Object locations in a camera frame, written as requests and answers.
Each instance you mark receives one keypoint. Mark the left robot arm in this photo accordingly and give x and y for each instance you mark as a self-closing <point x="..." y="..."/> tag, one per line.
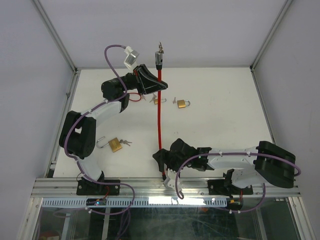
<point x="78" y="135"/>

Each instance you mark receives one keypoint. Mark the large brass padlock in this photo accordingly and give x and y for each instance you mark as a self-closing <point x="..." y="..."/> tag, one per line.
<point x="115" y="144"/>

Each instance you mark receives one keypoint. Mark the medium brass padlock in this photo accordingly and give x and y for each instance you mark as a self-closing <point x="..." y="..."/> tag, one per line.
<point x="183" y="103"/>

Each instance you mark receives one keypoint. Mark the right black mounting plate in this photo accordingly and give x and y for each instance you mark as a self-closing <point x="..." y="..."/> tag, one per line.
<point x="222" y="187"/>

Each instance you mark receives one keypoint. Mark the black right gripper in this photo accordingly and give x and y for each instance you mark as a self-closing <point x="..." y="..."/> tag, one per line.
<point x="162" y="158"/>

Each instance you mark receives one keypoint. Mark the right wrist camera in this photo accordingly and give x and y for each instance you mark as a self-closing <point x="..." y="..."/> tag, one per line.
<point x="170" y="181"/>

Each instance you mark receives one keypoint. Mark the aluminium frame post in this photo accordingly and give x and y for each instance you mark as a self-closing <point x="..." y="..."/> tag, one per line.
<point x="276" y="23"/>
<point x="54" y="34"/>

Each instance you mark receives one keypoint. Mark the thick red cable lock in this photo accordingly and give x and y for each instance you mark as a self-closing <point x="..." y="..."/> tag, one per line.
<point x="159" y="67"/>

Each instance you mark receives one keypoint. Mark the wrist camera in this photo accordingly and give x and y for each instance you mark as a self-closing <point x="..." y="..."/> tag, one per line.
<point x="130" y="60"/>
<point x="170" y="181"/>

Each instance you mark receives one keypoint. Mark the red thin-cable padlock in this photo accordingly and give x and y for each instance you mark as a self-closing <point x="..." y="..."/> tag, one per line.
<point x="134" y="97"/>

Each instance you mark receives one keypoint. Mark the small brass long-shackle padlock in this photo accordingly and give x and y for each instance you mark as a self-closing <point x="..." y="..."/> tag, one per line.
<point x="155" y="100"/>

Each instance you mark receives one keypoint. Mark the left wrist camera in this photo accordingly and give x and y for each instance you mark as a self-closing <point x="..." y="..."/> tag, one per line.
<point x="130" y="60"/>

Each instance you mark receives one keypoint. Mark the black mounting plate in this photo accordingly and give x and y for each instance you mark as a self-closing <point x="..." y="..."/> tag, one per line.
<point x="222" y="187"/>
<point x="88" y="188"/>

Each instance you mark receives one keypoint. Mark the right aluminium frame post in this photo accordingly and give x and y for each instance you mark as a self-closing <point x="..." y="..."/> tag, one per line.
<point x="276" y="23"/>

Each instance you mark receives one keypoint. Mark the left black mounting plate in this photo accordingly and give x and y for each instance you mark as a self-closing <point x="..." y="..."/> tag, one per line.
<point x="88" y="188"/>

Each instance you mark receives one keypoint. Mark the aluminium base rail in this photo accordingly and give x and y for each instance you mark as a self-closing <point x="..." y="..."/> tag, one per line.
<point x="143" y="187"/>

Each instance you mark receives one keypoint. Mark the white slotted cable duct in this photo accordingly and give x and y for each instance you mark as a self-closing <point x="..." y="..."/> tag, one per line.
<point x="138" y="202"/>

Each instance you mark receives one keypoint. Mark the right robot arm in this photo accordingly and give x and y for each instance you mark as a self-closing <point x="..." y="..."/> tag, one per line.
<point x="265" y="163"/>

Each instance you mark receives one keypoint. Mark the left aluminium frame post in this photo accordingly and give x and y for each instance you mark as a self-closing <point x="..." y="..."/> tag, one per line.
<point x="54" y="34"/>

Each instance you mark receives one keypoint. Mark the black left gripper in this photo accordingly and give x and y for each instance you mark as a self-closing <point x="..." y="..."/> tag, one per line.
<point x="142" y="78"/>

